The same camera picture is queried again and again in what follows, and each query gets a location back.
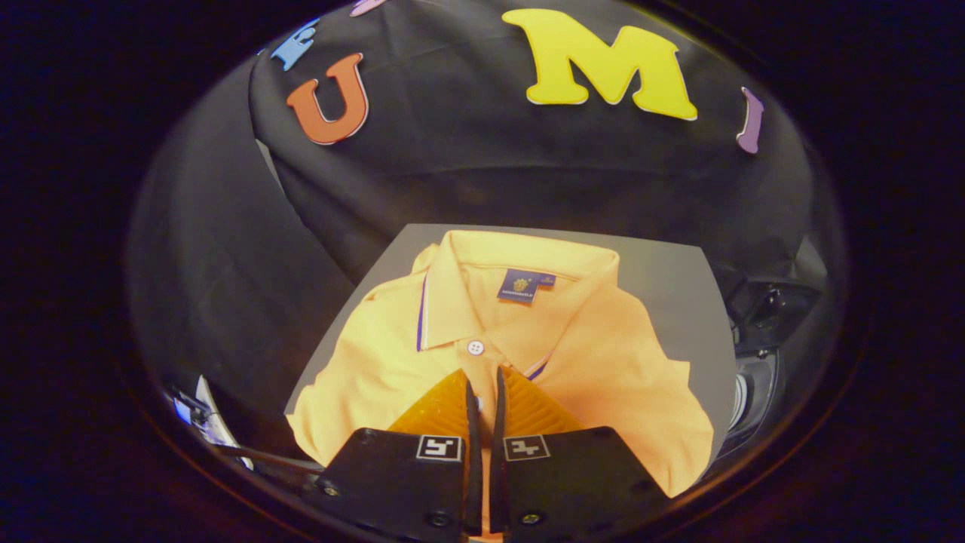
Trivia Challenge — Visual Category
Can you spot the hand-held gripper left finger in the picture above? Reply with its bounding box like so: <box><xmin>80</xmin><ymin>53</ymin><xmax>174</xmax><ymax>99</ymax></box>
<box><xmin>313</xmin><ymin>368</ymin><xmax>484</xmax><ymax>538</ymax></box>

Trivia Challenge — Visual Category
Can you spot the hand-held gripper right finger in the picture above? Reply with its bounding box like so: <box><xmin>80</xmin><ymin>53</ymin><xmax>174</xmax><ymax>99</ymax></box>
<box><xmin>490</xmin><ymin>366</ymin><xmax>673</xmax><ymax>541</ymax></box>

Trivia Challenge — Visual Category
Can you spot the grey cabinet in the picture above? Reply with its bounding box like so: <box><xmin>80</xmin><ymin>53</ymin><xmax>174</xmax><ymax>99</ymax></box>
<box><xmin>284</xmin><ymin>222</ymin><xmax>739</xmax><ymax>455</ymax></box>

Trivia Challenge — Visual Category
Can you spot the grey washing machine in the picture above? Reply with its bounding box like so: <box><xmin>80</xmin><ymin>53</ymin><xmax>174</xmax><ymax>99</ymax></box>
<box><xmin>715</xmin><ymin>341</ymin><xmax>783</xmax><ymax>459</ymax></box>

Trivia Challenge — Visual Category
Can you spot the black backdrop cloth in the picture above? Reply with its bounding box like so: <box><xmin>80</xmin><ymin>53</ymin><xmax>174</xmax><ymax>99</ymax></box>
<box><xmin>127</xmin><ymin>0</ymin><xmax>850</xmax><ymax>455</ymax></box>

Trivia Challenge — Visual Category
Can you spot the white and blue object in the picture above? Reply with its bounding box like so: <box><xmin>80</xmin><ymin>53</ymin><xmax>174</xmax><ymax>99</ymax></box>
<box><xmin>170</xmin><ymin>374</ymin><xmax>255</xmax><ymax>471</ymax></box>

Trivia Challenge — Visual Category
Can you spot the dark washing machine lid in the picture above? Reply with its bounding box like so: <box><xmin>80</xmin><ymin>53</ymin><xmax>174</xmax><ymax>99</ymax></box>
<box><xmin>725</xmin><ymin>275</ymin><xmax>824</xmax><ymax>349</ymax></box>

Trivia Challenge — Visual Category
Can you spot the yellow polo shirt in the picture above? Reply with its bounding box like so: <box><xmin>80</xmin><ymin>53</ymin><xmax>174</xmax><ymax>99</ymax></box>
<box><xmin>286</xmin><ymin>229</ymin><xmax>715</xmax><ymax>541</ymax></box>

